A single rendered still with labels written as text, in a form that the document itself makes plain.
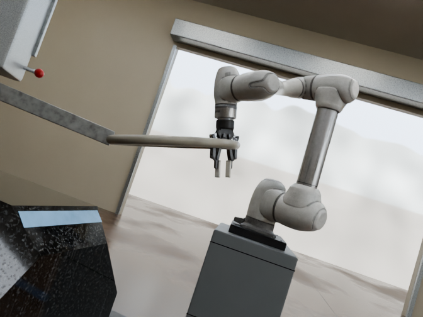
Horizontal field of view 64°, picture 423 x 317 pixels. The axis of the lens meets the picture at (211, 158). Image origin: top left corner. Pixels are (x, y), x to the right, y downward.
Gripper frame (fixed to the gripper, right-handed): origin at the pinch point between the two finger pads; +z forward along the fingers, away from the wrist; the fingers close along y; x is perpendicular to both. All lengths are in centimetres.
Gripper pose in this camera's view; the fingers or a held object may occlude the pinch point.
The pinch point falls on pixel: (223, 169)
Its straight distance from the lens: 138.6
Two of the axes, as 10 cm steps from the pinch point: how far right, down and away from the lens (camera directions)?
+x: 5.3, 0.3, -8.5
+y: -8.5, -0.3, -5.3
